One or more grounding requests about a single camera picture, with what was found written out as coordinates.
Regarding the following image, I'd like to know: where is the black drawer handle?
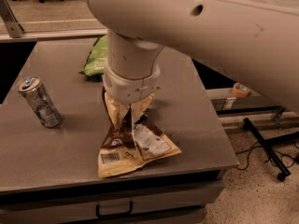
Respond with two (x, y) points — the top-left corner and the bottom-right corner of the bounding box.
(95, 201), (134, 219)

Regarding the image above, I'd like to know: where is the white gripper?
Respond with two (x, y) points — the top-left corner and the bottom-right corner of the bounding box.
(103, 66), (160, 129)

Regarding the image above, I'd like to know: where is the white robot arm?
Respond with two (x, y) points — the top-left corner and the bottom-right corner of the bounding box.
(86, 0), (299, 113)

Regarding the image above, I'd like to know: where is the silver drink can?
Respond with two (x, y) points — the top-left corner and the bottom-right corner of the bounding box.
(16, 76), (62, 128)

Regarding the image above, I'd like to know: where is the grey cabinet drawer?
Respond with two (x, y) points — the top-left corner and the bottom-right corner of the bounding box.
(0, 180), (224, 224)

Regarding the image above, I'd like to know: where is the black stand base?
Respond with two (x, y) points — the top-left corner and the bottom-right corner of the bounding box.
(243, 118), (299, 182)

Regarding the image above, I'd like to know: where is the left metal bracket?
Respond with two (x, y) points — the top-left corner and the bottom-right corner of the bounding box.
(0, 0), (24, 38)

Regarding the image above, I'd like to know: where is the black floor cable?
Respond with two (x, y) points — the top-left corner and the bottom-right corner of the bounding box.
(235, 139), (299, 172)

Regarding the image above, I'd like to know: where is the green chip bag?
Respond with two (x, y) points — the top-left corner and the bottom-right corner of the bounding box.
(79, 35), (107, 77)

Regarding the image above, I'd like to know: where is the orange tape roll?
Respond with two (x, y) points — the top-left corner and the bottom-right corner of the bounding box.
(232, 82), (250, 98)

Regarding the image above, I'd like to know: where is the brown chip bag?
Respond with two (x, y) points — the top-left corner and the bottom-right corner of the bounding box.
(97, 87), (182, 179)

